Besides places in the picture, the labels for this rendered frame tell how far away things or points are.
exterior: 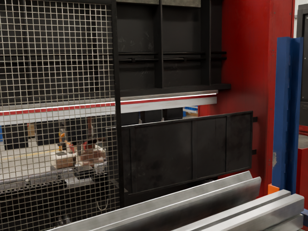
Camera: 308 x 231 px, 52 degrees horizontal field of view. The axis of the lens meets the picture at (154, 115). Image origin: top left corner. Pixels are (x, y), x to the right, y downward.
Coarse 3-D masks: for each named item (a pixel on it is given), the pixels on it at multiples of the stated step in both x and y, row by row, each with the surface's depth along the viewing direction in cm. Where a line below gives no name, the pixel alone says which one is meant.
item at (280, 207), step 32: (192, 192) 54; (224, 192) 54; (256, 192) 60; (288, 192) 58; (96, 224) 44; (128, 224) 44; (160, 224) 48; (192, 224) 48; (224, 224) 48; (256, 224) 50; (288, 224) 55
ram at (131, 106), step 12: (192, 96) 264; (204, 96) 269; (216, 96) 275; (48, 108) 211; (60, 108) 215; (72, 108) 219; (96, 108) 226; (108, 108) 231; (132, 108) 240; (144, 108) 244; (156, 108) 249; (168, 108) 254; (0, 120) 199; (12, 120) 202; (24, 120) 205; (36, 120) 209; (48, 120) 212
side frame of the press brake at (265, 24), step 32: (224, 0) 255; (256, 0) 226; (288, 0) 223; (224, 32) 259; (256, 32) 229; (288, 32) 227; (224, 64) 263; (256, 64) 232; (224, 96) 267; (256, 96) 235; (256, 128) 238; (256, 160) 241
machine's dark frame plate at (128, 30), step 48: (0, 0) 185; (144, 0) 216; (192, 0) 234; (0, 48) 188; (48, 48) 201; (96, 48) 204; (144, 48) 231; (192, 48) 251; (0, 96) 192; (48, 96) 193; (96, 96) 207
